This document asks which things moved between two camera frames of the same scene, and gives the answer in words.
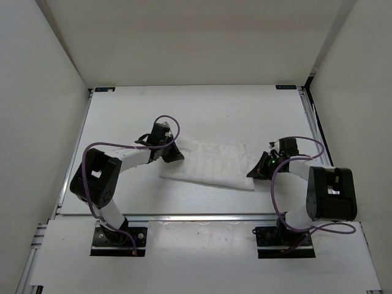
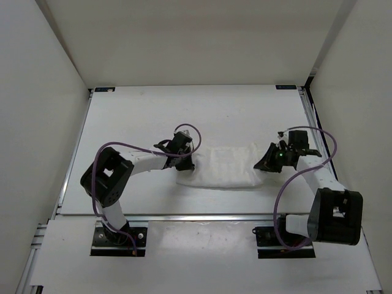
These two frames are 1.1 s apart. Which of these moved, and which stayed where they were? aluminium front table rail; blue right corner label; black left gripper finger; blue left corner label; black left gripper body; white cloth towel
Moved: black left gripper finger; black left gripper body; white cloth towel
Stayed: blue right corner label; blue left corner label; aluminium front table rail
